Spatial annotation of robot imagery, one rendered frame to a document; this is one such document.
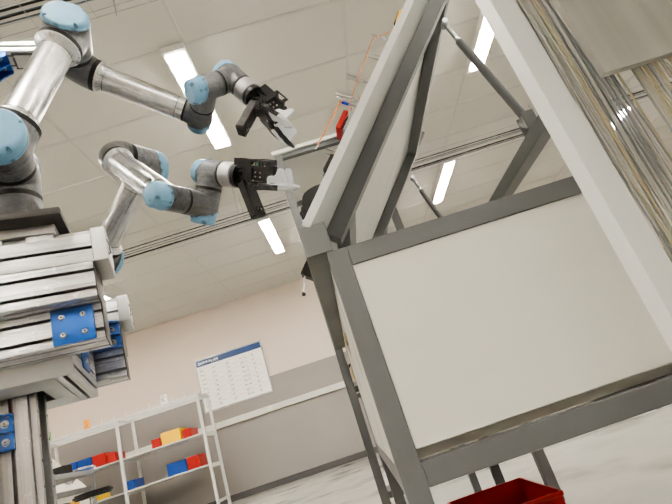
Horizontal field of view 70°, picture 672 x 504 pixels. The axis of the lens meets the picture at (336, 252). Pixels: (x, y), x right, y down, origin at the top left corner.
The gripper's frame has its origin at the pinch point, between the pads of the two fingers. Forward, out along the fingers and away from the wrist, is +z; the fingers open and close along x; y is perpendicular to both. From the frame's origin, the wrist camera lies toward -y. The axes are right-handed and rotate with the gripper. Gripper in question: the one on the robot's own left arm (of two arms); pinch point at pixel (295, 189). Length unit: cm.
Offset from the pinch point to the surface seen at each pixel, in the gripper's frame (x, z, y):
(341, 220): -12.1, 21.1, -4.1
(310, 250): -31.0, 24.8, -7.0
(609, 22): -32, 69, 31
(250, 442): 457, -381, -500
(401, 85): 11.9, 23.3, 27.9
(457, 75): 389, -72, 79
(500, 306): -20, 59, -14
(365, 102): -10.2, 24.4, 22.0
